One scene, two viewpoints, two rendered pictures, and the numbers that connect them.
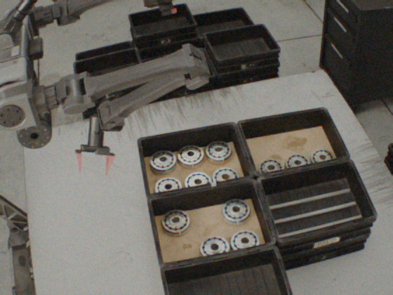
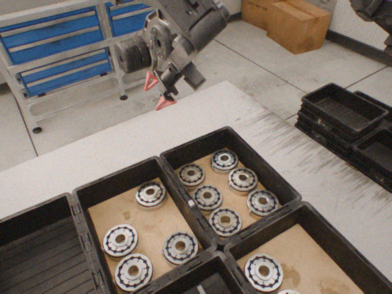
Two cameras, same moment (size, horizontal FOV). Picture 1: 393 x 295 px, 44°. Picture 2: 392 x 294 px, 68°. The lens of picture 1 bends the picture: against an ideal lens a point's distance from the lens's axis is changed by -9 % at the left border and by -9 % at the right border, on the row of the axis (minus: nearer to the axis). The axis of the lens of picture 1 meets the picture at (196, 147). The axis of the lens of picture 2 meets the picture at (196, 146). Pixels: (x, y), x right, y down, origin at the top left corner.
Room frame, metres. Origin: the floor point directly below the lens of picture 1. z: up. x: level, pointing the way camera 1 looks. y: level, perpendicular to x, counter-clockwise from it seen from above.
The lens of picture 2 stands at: (1.05, -0.52, 1.65)
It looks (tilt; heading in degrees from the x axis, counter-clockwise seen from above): 44 degrees down; 70
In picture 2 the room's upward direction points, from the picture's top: 2 degrees counter-clockwise
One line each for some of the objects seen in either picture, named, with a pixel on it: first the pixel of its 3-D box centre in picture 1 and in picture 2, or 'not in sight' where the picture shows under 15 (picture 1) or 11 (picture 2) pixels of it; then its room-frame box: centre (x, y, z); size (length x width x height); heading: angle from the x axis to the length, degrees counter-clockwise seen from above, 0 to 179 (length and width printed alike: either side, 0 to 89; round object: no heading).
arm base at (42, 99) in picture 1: (43, 98); not in sight; (1.14, 0.44, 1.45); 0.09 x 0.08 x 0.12; 12
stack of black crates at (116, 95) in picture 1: (112, 97); (332, 132); (2.36, 0.47, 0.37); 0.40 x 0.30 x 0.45; 102
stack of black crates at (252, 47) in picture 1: (241, 69); not in sight; (2.53, -0.31, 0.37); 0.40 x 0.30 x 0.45; 102
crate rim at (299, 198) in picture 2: (193, 159); (225, 176); (1.34, 0.01, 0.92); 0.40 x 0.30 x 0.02; 98
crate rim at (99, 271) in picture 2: (210, 223); (139, 218); (1.04, -0.03, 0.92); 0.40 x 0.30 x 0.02; 98
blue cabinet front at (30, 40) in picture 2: not in sight; (62, 52); (0.83, 1.91, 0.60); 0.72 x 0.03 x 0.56; 12
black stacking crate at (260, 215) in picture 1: (210, 230); (141, 227); (1.04, -0.03, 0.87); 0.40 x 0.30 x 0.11; 98
